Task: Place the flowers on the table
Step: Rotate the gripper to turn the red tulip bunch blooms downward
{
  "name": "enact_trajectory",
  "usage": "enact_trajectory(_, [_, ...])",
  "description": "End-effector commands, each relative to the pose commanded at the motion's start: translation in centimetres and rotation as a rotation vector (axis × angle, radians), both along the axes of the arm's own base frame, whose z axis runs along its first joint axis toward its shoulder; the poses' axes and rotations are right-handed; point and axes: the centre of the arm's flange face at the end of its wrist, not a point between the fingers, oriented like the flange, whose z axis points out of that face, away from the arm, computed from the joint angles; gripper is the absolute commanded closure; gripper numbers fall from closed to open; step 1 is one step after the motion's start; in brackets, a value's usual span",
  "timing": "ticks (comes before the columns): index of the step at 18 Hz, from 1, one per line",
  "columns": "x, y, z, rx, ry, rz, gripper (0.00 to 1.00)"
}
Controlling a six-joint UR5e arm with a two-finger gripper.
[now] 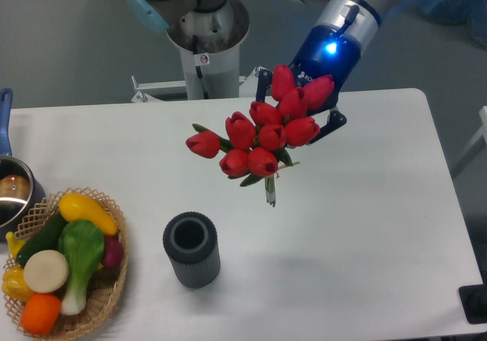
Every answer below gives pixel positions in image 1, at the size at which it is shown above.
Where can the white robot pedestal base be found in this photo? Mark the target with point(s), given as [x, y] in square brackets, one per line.
[209, 46]

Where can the cream round radish slice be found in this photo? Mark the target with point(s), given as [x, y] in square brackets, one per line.
[46, 271]

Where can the black box at table edge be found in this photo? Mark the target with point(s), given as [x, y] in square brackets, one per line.
[473, 300]

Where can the yellow banana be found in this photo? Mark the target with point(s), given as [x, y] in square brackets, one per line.
[14, 244]

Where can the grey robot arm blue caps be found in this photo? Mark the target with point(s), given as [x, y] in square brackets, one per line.
[359, 19]

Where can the blue plastic bag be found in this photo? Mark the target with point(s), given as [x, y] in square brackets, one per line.
[471, 13]

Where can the yellow bell pepper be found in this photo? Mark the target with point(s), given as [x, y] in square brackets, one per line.
[15, 286]

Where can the dark green cucumber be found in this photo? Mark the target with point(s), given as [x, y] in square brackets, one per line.
[45, 239]

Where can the red tulip bouquet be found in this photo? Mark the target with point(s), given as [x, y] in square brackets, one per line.
[256, 145]

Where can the white furniture frame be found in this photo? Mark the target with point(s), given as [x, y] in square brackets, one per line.
[471, 149]

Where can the woven wicker basket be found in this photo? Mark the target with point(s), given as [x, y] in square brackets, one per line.
[105, 287]

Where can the steel saucepan blue handle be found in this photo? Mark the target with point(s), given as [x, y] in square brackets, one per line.
[20, 190]

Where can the green bok choy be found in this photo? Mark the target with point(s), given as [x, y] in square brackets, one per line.
[82, 244]

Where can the yellow squash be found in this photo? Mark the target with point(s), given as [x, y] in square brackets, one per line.
[75, 206]

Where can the orange fruit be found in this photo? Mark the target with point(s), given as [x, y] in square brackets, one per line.
[40, 314]

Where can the purple red radish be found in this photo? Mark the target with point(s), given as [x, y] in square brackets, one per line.
[113, 253]

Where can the dark grey ribbed vase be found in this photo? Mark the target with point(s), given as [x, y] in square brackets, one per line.
[190, 240]

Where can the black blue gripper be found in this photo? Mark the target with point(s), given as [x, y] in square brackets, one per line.
[322, 53]

